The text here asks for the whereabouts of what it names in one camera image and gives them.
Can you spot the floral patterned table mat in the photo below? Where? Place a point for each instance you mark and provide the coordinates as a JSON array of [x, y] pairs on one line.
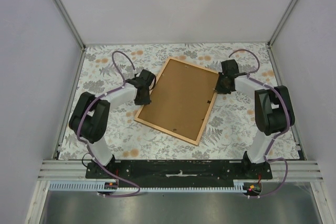
[[178, 123]]

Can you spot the aluminium rail base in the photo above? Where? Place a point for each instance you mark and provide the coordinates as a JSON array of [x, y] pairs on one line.
[[292, 170]]

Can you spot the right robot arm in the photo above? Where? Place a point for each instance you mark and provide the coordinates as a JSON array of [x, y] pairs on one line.
[[273, 110]]

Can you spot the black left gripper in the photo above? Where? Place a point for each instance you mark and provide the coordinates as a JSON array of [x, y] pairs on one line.
[[145, 102]]

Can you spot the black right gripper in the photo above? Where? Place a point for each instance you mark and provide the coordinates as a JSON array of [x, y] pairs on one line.
[[218, 89]]

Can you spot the brown frame backing board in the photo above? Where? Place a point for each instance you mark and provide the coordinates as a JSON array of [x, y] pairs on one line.
[[178, 98]]

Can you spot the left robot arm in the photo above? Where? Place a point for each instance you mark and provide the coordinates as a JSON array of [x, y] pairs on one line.
[[90, 117]]

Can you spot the wooden picture frame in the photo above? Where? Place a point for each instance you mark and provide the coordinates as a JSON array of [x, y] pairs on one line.
[[147, 123]]

